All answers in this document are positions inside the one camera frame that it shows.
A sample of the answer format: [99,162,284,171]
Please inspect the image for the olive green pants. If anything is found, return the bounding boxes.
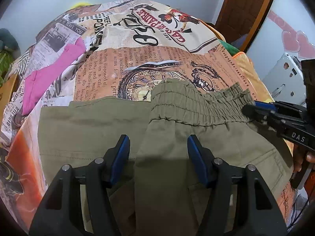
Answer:
[38,79,293,235]

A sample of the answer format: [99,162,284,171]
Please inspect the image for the person's right hand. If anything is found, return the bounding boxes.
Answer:
[293,144,315,173]

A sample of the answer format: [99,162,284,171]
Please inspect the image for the pink folded garment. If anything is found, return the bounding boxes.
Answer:
[22,37,86,116]

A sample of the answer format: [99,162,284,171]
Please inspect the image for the yellow foam tube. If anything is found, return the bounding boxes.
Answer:
[71,2,91,9]

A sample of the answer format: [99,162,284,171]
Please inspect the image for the printed bed blanket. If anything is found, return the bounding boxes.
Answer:
[1,0,293,232]

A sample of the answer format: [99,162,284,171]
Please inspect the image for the wooden door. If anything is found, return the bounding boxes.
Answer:
[215,0,264,43]

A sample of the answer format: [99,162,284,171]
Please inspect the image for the green fabric storage box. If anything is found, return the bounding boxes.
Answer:
[0,50,14,86]

